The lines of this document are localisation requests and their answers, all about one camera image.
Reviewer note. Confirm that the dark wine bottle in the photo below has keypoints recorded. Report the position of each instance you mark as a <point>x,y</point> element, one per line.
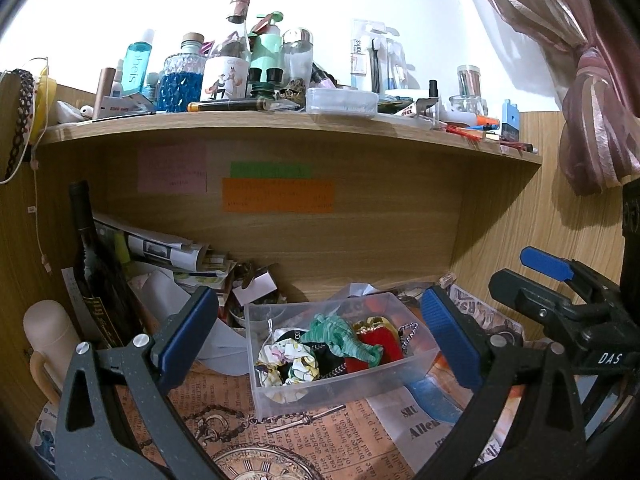
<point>100,285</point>

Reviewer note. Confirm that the yellow headband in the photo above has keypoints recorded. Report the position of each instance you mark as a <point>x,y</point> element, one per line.
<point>45,105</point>

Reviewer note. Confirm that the red velvet coin purse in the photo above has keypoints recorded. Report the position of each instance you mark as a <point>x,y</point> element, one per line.
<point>385,347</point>

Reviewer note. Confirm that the teal liquid plastic bottle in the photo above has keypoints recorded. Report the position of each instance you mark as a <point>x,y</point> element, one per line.
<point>137,67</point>

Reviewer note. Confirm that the green striped scrunchie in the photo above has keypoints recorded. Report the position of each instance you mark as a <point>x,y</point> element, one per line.
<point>340,332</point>

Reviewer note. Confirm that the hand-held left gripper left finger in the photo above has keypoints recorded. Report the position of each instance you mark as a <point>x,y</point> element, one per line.
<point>187,332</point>

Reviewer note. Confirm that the stack of newspapers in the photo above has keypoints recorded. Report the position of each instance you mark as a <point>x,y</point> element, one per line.
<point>165,255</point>

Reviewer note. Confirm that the clear bottle silver cap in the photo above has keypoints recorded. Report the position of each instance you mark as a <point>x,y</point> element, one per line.
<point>297,60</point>

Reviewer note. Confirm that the mint green pump bottle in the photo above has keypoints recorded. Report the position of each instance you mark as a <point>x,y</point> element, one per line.
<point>267,52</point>

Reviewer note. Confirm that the white paper sheet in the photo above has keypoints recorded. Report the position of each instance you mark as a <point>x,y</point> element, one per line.
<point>220,345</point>

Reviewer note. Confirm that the blue cartoon print paper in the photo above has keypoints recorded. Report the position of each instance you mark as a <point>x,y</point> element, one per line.
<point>44,435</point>

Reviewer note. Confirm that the rose gold lipstick tube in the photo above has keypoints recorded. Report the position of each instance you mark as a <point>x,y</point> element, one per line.
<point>104,92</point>

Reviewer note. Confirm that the tall clear illustrated bottle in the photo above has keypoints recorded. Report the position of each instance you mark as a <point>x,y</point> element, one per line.
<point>227,72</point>

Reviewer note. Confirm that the clear lidded plastic case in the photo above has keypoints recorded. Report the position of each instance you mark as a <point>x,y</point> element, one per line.
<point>340,101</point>

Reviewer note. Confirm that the clear blister pack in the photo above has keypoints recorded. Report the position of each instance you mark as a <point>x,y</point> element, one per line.
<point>375,55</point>

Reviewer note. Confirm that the beige insulated cup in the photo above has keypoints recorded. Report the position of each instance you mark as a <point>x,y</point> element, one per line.
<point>50,340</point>

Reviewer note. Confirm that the brown pen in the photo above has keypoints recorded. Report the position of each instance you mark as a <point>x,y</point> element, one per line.
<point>225,105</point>

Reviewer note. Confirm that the blue pencil sharpener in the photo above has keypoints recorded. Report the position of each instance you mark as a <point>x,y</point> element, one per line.
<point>511,120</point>

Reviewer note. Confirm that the green sticky note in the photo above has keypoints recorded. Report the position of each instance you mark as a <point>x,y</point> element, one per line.
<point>270,170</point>

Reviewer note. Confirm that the white floral scrunchie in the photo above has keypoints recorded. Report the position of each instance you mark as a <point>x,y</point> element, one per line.
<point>300,365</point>

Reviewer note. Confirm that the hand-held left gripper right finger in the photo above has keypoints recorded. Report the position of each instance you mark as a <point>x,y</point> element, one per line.
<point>447,335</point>

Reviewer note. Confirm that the pink satin curtain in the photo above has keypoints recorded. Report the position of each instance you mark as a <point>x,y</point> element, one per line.
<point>585,85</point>

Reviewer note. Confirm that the studded dark headband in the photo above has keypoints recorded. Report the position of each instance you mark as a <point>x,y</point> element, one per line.
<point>22,125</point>

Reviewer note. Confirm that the pink sticky note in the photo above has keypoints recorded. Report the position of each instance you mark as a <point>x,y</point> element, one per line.
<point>172,167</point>

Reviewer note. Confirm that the orange sticky note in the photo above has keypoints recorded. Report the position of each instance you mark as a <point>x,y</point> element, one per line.
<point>277,195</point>

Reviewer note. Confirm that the white carton red print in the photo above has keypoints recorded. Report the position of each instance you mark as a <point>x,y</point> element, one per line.
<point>122,107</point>

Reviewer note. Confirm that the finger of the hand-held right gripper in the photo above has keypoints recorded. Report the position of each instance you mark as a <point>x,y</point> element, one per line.
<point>525,295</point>
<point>545,262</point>

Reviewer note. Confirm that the clear tube rose gold contents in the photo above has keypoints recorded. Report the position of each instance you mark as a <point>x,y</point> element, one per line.
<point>469,80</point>

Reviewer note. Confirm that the small cardboard box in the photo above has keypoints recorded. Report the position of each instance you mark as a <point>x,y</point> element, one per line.
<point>260,287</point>

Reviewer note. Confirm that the wooden shelf board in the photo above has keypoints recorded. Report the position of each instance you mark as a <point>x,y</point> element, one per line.
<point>300,132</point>

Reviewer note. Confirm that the small black cap bottle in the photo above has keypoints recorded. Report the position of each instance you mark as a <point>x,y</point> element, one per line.
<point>273,79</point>
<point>255,79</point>

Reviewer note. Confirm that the newspaper print paper sheet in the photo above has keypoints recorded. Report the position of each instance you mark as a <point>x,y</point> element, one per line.
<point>320,440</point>

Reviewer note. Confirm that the black nail polish bottle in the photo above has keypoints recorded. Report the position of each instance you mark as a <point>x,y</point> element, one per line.
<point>433,88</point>

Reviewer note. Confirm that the short glass jar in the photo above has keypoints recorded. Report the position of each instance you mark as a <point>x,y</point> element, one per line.
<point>467,105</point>

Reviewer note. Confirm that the faceted glass bottle blue liquid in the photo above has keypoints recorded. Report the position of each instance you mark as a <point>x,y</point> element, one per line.
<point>180,87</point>

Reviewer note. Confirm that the clear plastic storage box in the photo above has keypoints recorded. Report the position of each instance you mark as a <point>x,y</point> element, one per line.
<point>385,377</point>

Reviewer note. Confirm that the orange marker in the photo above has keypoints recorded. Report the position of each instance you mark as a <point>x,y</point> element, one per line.
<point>482,121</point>

